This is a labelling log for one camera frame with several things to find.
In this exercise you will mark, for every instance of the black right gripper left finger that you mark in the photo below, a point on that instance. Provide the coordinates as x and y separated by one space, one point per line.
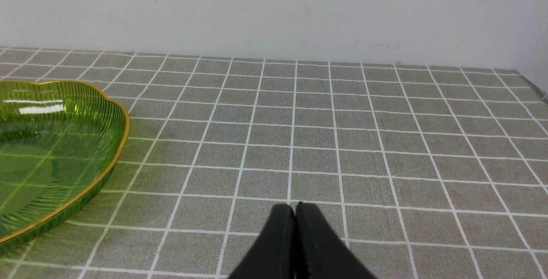
270 255

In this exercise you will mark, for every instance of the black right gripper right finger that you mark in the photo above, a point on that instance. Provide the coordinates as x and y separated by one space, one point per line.
320 253

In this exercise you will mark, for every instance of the green glass plate gold rim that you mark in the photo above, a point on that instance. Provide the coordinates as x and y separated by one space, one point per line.
60 141

